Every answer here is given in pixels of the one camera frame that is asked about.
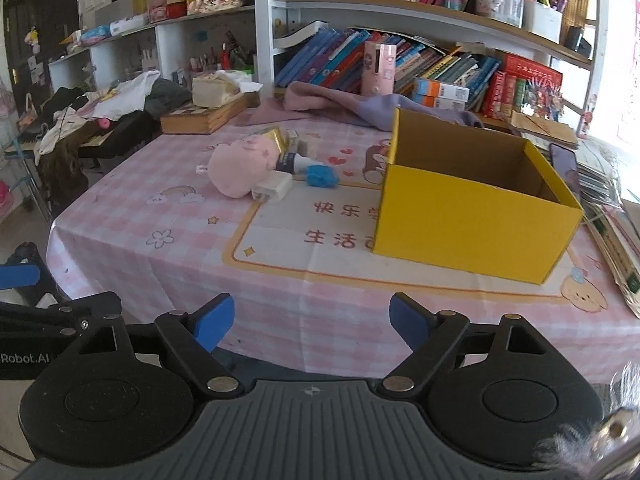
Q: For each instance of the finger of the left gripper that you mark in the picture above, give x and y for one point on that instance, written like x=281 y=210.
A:
x=20 y=275

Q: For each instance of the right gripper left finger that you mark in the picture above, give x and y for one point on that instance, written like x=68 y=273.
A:
x=189 y=340

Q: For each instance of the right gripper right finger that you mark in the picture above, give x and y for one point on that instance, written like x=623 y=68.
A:
x=433 y=338

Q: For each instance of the pink plush pig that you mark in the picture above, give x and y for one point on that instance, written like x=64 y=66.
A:
x=235 y=168

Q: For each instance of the blue toy block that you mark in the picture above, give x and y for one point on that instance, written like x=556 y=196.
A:
x=321 y=176

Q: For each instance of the white blue tube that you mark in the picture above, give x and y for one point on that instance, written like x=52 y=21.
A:
x=293 y=163

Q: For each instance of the beige eraser block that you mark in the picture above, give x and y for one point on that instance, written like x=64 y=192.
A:
x=307 y=147

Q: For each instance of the small white carton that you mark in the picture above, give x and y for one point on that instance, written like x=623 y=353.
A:
x=292 y=141

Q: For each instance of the yellow cardboard box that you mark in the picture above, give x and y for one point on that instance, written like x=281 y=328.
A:
x=474 y=200

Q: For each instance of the pink checkered tablecloth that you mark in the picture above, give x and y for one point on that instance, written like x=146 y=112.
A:
x=309 y=292

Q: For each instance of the pile of clothes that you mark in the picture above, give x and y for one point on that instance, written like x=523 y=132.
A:
x=101 y=125

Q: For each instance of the wooden chess box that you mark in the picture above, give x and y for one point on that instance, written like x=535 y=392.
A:
x=191 y=119

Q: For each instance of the smartphone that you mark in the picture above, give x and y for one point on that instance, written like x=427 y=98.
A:
x=564 y=162

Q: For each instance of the brown notebook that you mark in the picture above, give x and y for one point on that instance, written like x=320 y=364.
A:
x=546 y=129

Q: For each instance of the orange white small box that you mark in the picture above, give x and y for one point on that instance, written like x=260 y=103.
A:
x=435 y=94

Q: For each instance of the tissue pack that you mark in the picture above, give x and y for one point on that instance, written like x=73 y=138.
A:
x=214 y=90

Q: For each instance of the pink purple towel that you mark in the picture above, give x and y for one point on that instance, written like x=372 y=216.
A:
x=302 y=101

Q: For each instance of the red book set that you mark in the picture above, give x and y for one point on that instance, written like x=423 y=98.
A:
x=521 y=85

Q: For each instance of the pink cartoon canister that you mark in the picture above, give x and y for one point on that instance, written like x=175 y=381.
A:
x=378 y=73

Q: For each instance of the white bookshelf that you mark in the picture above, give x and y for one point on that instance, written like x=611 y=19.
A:
x=256 y=27

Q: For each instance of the white pen holder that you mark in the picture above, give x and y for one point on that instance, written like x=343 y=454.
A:
x=542 y=20

